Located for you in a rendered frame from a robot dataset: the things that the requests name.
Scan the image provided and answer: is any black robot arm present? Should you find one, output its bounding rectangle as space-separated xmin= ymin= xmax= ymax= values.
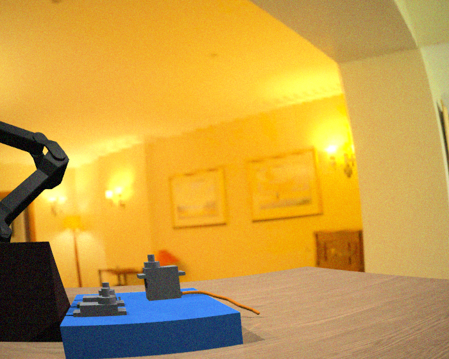
xmin=0 ymin=121 xmax=69 ymax=243

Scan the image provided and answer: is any blue flat deck plate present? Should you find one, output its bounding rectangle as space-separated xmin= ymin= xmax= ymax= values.
xmin=60 ymin=282 xmax=243 ymax=359

